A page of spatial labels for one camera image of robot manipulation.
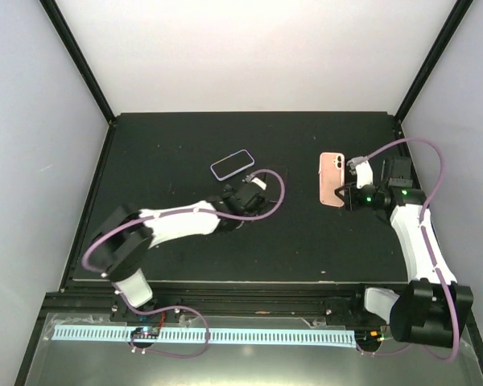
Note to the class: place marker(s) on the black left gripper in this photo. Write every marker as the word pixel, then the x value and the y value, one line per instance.
pixel 258 211

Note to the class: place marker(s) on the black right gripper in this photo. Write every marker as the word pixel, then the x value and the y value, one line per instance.
pixel 350 199

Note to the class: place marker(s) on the phone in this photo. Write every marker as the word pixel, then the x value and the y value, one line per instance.
pixel 231 165
pixel 331 177

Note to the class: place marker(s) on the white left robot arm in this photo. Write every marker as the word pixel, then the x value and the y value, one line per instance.
pixel 117 251

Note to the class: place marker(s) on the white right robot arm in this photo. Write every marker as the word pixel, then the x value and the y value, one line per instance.
pixel 433 309

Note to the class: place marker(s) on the right base circuit board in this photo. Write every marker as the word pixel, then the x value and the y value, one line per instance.
pixel 380 334

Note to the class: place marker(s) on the base circuit board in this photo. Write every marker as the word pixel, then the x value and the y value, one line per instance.
pixel 380 334
pixel 145 332

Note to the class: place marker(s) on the left base circuit board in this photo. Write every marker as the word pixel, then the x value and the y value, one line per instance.
pixel 145 332

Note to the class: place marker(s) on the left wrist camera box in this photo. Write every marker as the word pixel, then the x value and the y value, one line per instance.
pixel 252 178

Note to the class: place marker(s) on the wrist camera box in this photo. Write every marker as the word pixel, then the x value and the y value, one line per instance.
pixel 252 178
pixel 362 170

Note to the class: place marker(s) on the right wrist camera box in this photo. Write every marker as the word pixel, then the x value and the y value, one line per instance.
pixel 362 170

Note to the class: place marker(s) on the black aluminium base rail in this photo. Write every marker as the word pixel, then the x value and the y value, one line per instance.
pixel 336 303

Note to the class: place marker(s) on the white slotted cable duct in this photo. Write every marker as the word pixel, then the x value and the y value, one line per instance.
pixel 219 336

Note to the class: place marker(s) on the right black frame post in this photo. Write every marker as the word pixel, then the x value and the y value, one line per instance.
pixel 443 38

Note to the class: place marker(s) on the black frame post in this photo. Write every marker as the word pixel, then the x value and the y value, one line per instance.
pixel 72 47
pixel 443 38

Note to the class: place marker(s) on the left black frame post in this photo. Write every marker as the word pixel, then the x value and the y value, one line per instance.
pixel 72 47

